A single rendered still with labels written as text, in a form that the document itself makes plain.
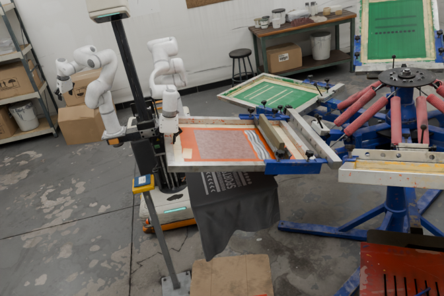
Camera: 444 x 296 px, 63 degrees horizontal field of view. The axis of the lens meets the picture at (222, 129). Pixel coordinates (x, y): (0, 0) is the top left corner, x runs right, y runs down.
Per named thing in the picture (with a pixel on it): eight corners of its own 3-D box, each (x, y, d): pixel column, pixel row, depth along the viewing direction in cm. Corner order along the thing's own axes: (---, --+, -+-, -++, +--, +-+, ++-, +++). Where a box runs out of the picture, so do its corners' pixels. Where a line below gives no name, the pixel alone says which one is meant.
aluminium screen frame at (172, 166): (167, 172, 172) (167, 165, 170) (162, 121, 223) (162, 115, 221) (320, 170, 189) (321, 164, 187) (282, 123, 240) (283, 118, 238)
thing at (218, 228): (209, 262, 212) (195, 207, 192) (207, 258, 215) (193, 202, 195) (283, 242, 216) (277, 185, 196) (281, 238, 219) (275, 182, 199)
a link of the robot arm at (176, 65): (145, 34, 216) (176, 28, 217) (160, 86, 241) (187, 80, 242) (145, 45, 205) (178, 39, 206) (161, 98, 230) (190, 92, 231)
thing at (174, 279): (162, 304, 253) (123, 197, 209) (161, 279, 273) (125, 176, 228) (193, 295, 256) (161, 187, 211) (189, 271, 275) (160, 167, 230)
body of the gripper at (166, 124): (178, 110, 194) (177, 129, 199) (159, 109, 192) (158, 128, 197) (180, 115, 188) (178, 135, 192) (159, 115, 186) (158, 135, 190)
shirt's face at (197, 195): (192, 207, 193) (191, 206, 192) (184, 164, 231) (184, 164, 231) (278, 185, 197) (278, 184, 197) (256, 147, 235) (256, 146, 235)
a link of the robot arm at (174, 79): (164, 97, 243) (158, 74, 236) (184, 93, 244) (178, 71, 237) (164, 102, 235) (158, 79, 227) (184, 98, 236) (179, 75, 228)
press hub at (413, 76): (383, 269, 250) (396, 88, 187) (354, 230, 284) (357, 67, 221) (435, 254, 253) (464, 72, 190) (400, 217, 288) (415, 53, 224)
